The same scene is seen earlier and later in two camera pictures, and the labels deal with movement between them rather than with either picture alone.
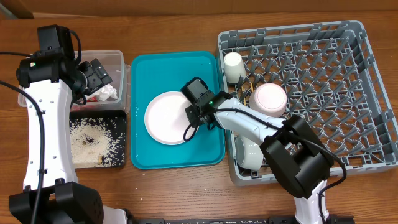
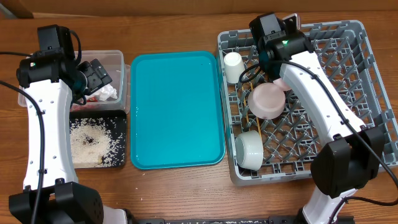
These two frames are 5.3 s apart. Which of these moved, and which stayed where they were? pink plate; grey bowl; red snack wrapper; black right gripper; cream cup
Moved: black right gripper; pink plate
Stayed: cream cup; red snack wrapper; grey bowl
